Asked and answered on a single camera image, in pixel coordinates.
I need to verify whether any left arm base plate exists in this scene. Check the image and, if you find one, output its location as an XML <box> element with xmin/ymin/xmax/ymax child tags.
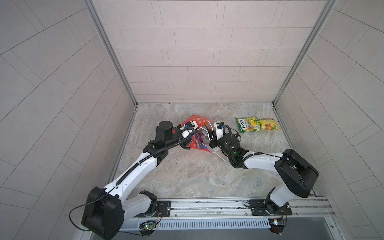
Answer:
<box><xmin>135</xmin><ymin>201</ymin><xmax>171</xmax><ymax>218</ymax></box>

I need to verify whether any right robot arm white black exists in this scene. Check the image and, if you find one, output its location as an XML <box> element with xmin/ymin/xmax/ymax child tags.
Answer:
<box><xmin>210</xmin><ymin>133</ymin><xmax>319</xmax><ymax>215</ymax></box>

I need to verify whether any left corner aluminium post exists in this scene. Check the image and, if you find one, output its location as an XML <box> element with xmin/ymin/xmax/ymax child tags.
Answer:
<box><xmin>83</xmin><ymin>0</ymin><xmax>138</xmax><ymax>107</ymax></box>

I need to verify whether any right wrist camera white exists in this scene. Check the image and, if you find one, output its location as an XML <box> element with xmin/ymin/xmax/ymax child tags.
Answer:
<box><xmin>214</xmin><ymin>122</ymin><xmax>225</xmax><ymax>140</ymax></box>

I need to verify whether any yellow snack packet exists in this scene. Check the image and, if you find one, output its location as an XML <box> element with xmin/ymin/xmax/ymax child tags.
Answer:
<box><xmin>259</xmin><ymin>118</ymin><xmax>281</xmax><ymax>131</ymax></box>

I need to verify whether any corner aluminium post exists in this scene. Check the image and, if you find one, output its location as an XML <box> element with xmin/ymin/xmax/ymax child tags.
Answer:
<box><xmin>272</xmin><ymin>0</ymin><xmax>337</xmax><ymax>105</ymax></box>
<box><xmin>83</xmin><ymin>0</ymin><xmax>138</xmax><ymax>107</ymax></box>

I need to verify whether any white perforated vent strip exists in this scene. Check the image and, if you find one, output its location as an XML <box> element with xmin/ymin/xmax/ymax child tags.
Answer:
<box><xmin>119</xmin><ymin>218</ymin><xmax>272</xmax><ymax>231</ymax></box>

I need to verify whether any right circuit board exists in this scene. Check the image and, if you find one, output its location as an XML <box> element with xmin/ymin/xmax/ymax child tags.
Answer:
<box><xmin>268</xmin><ymin>219</ymin><xmax>286</xmax><ymax>234</ymax></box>

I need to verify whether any right corner aluminium post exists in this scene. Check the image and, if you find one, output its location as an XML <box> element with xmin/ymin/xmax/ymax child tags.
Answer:
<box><xmin>272</xmin><ymin>0</ymin><xmax>337</xmax><ymax>105</ymax></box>

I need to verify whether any aluminium mounting rail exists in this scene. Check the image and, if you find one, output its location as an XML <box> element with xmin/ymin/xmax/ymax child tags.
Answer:
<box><xmin>126</xmin><ymin>197</ymin><xmax>335</xmax><ymax>221</ymax></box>

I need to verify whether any red paper gift bag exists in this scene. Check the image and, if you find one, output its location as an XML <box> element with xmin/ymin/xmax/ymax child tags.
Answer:
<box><xmin>181</xmin><ymin>115</ymin><xmax>227</xmax><ymax>162</ymax></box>

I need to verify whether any left green circuit board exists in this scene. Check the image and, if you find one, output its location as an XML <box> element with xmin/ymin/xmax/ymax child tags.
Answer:
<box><xmin>139</xmin><ymin>221</ymin><xmax>157</xmax><ymax>236</ymax></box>

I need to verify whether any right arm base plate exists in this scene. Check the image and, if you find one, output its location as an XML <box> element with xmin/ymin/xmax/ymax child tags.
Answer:
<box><xmin>245</xmin><ymin>200</ymin><xmax>292</xmax><ymax>216</ymax></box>

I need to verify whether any left black cable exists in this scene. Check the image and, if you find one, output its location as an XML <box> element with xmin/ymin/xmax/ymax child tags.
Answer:
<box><xmin>68</xmin><ymin>193</ymin><xmax>109</xmax><ymax>232</ymax></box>

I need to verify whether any green Fox's candy packet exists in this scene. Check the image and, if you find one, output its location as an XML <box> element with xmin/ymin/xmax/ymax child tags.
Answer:
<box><xmin>235</xmin><ymin>116</ymin><xmax>261</xmax><ymax>133</ymax></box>

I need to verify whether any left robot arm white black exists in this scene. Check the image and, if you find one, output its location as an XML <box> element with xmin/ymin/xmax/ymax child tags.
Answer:
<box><xmin>81</xmin><ymin>121</ymin><xmax>198</xmax><ymax>240</ymax></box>

